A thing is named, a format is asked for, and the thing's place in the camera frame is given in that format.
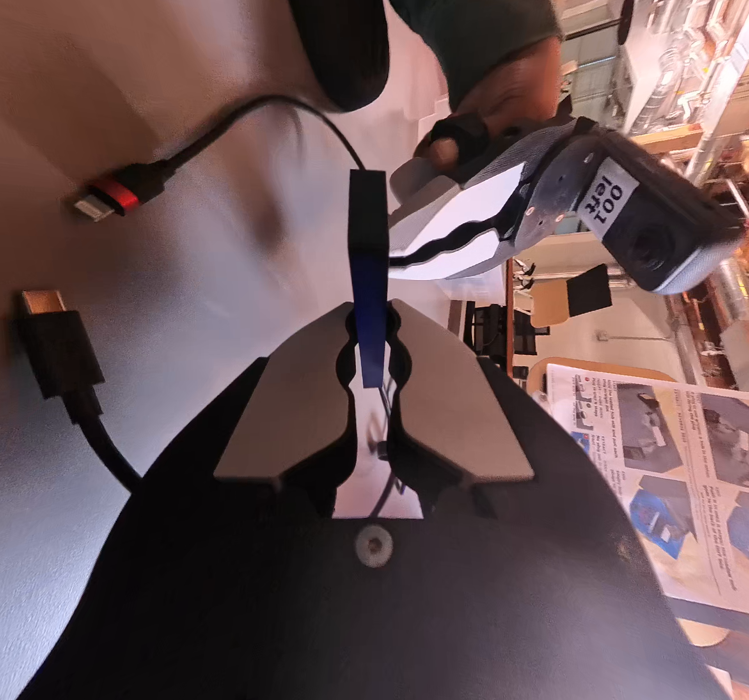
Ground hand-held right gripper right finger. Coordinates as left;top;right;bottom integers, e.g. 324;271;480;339
387;299;536;487

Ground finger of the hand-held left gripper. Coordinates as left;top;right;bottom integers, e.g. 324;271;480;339
387;159;525;259
388;230;511;284

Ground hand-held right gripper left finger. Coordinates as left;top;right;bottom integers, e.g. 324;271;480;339
213;301;359;493

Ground slim black USB hub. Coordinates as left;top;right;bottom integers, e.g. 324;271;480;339
347;169;390;390

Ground red black USB cable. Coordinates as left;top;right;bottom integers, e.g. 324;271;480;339
73;94;369;224

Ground person's left hand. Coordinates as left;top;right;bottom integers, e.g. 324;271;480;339
415;38;564;167

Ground black floor lamp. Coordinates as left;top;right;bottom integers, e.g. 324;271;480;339
562;0;637;47

